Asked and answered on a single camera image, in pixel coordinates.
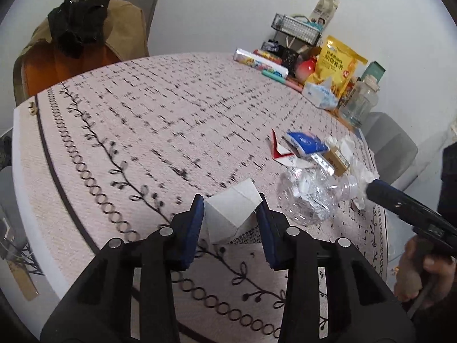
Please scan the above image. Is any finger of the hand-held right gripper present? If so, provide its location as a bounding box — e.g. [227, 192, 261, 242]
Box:
[366, 180, 447, 233]

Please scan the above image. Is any small brown cardboard box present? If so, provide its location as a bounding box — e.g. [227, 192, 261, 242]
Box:
[323, 146, 350, 177]

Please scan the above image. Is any clear glass jar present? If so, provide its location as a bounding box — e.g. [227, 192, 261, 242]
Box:
[337, 76, 380, 125]

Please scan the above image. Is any long white colourful box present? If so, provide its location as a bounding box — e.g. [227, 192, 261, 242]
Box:
[233, 48, 289, 78]

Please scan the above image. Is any orange wooden chair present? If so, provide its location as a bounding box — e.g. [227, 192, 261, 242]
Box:
[19, 41, 122, 97]

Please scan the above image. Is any yellow snack bag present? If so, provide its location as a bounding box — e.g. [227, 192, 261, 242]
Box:
[306, 36, 368, 98]

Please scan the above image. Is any red and white paper wrapper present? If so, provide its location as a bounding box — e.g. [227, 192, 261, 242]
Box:
[270, 128, 315, 168]

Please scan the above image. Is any black pen holder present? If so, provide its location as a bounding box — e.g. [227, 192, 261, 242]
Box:
[280, 45, 300, 74]

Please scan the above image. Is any black wire basket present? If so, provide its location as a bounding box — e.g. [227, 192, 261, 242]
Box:
[271, 13, 321, 46]

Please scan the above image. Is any orange and blue book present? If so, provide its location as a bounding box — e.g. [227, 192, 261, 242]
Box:
[336, 109, 365, 140]

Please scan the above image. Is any cardboard piece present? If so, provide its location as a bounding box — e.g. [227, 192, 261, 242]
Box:
[8, 258, 39, 301]

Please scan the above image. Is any long red colourful box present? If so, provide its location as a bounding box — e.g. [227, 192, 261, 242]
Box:
[254, 49, 282, 62]

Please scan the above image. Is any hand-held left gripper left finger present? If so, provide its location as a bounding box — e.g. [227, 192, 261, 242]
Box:
[40, 194, 206, 343]

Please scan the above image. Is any milk carton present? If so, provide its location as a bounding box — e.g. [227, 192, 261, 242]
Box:
[310, 0, 340, 33]

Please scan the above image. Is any green pen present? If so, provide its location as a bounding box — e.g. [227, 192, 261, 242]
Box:
[262, 69, 290, 83]

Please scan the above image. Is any person's right hand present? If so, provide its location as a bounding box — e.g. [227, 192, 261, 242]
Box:
[394, 236, 457, 304]

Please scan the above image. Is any crushed clear plastic bottle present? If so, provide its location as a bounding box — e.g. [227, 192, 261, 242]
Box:
[278, 167, 359, 226]

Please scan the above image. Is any white paper carton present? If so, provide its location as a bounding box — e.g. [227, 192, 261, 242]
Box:
[200, 179, 263, 245]

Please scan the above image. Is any grey chair with black legs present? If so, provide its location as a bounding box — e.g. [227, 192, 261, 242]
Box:
[0, 166, 43, 276]

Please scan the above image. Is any peach-shaped ornament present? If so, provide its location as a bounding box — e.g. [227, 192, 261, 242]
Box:
[295, 57, 318, 81]

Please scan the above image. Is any white tissue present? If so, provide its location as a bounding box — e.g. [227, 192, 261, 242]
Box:
[326, 136, 381, 210]

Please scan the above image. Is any teal box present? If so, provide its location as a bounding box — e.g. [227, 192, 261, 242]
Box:
[360, 61, 386, 83]

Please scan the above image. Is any black cloth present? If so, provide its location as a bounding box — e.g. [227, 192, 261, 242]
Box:
[47, 0, 110, 58]

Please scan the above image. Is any white and blue tissue pack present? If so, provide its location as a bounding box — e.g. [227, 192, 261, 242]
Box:
[302, 80, 340, 111]

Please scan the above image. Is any tan jacket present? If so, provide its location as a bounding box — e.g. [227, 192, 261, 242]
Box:
[13, 0, 150, 105]

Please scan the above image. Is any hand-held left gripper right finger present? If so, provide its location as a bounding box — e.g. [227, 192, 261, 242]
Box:
[255, 193, 416, 343]

